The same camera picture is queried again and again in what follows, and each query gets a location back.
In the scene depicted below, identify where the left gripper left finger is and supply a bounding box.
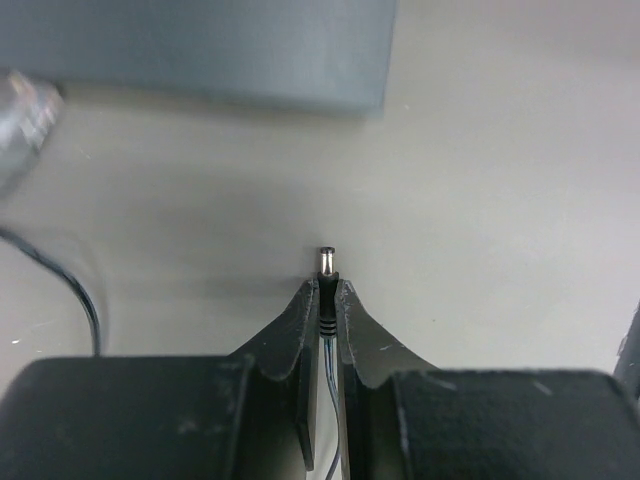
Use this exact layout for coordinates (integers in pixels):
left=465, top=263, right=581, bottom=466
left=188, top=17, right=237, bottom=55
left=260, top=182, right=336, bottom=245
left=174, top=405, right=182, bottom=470
left=1, top=280, right=319, bottom=479

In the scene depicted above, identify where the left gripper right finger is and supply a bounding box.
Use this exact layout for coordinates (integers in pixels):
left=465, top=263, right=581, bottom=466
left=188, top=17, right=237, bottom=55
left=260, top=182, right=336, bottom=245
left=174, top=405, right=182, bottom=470
left=335, top=281, right=639, bottom=479

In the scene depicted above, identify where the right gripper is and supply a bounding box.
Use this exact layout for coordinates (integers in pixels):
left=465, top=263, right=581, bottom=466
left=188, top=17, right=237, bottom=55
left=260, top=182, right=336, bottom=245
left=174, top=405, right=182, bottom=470
left=614, top=307, right=640, bottom=398

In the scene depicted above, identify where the adapter thin black cord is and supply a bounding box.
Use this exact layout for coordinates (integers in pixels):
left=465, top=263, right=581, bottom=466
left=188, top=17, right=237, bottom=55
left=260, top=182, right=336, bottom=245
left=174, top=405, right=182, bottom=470
left=0, top=224, right=101, bottom=357
left=317, top=246, right=342, bottom=480

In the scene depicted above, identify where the black network switch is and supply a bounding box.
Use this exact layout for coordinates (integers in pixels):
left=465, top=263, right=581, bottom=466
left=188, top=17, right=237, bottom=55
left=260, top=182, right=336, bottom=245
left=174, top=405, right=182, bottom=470
left=1, top=1, right=396, bottom=115

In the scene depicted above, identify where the grey ethernet cable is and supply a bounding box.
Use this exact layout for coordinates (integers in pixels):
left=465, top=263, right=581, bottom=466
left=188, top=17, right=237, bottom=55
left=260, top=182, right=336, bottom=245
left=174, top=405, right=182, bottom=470
left=0, top=67, right=66, bottom=194

